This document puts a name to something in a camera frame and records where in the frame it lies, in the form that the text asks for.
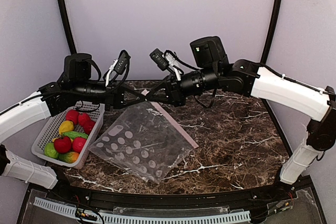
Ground clear zip top bag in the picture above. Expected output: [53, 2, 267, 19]
[88, 101, 198, 184]

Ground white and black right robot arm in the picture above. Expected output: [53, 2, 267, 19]
[146, 36, 335, 186]

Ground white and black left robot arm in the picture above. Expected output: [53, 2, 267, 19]
[1, 50, 145, 189]

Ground red toy fruit right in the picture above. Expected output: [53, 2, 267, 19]
[82, 120, 96, 135]

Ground red toy fruit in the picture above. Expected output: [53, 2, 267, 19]
[82, 120, 96, 135]
[72, 137, 87, 153]

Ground red toy apple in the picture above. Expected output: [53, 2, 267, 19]
[65, 110, 79, 125]

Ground yellow toy lemon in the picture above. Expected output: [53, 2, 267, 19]
[58, 120, 74, 135]

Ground red toy fruit front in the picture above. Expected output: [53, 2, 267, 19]
[72, 137, 87, 153]

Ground red toy tomato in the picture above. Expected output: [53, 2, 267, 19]
[54, 136, 72, 154]

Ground white plastic basket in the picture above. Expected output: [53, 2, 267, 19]
[31, 101, 104, 169]

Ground green orange toy mango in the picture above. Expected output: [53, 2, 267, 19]
[58, 152, 79, 164]

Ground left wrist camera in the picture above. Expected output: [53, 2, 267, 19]
[103, 50, 131, 87]

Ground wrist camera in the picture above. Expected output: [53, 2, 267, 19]
[149, 48, 196, 82]
[103, 50, 131, 87]

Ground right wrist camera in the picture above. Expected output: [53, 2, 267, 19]
[149, 48, 196, 82]

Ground black left frame post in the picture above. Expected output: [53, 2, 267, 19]
[57, 0, 77, 55]

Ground black frame post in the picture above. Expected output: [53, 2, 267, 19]
[57, 0, 77, 55]
[260, 0, 282, 64]

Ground white slotted cable duct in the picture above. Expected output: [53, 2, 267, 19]
[34, 197, 251, 224]

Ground black right frame post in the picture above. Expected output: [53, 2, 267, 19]
[260, 0, 282, 64]

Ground black front rail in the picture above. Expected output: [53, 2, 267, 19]
[47, 164, 311, 209]

